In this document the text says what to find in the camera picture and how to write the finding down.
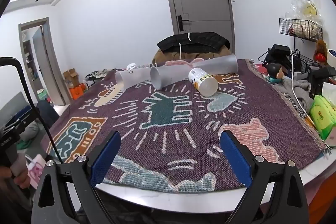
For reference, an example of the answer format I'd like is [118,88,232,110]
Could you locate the person's left hand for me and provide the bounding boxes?
[0,165,32,189]

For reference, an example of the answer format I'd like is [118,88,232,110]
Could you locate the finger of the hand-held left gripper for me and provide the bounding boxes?
[4,105,36,132]

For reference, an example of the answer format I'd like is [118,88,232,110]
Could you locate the black-haired doll figurine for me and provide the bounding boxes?
[265,63,285,84]

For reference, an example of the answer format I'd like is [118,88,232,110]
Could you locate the pink bag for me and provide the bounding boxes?
[25,154,50,189]

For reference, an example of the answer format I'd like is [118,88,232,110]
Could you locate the brown plush toy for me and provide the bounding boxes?
[314,39,328,65]

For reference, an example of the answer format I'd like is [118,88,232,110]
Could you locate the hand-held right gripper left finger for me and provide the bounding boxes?
[31,130,122,224]

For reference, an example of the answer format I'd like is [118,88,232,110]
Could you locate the orange box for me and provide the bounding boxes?
[70,84,87,100]

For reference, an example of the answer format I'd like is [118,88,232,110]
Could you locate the pair of shoes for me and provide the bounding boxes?
[84,69,108,81]

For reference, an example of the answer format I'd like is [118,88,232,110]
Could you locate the grey side door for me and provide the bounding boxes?
[18,17,67,106]

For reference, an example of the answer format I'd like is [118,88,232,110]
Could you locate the purple printed blanket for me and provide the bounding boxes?
[47,58,332,193]

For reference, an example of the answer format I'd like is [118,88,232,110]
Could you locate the brown chair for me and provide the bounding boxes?
[152,46,234,67]

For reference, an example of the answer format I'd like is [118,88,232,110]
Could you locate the black wire rack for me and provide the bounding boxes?
[279,18,323,42]

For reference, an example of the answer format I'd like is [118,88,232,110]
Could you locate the white cable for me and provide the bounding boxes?
[288,46,308,115]

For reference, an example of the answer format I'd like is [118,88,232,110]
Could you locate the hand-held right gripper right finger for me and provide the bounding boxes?
[220,130,310,224]

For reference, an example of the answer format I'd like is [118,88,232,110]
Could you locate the grey room door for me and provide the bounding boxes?
[161,0,235,54]

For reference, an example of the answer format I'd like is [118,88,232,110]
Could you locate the black jacket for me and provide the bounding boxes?
[157,32,230,52]

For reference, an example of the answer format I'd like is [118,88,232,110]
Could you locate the grey cloth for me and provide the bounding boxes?
[274,78,315,114]

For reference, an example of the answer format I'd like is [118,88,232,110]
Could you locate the cardboard box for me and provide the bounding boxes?
[63,69,79,88]

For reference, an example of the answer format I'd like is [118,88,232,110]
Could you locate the tall frosted plastic cup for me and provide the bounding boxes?
[150,54,238,90]

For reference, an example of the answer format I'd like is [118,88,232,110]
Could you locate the short frosted plastic cup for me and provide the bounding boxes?
[115,67,153,90]

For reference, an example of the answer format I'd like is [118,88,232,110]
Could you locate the black door handle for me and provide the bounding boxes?
[177,15,189,31]

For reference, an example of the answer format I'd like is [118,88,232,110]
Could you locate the clear plastic bag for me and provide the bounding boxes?
[286,0,324,28]

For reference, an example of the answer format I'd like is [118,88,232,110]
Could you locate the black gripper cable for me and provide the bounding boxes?
[0,57,64,165]

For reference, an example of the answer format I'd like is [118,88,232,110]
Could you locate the green wipes packet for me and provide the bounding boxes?
[309,95,336,141]

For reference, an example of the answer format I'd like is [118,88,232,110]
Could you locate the white bottle with yellow label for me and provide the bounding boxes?
[188,68,219,97]

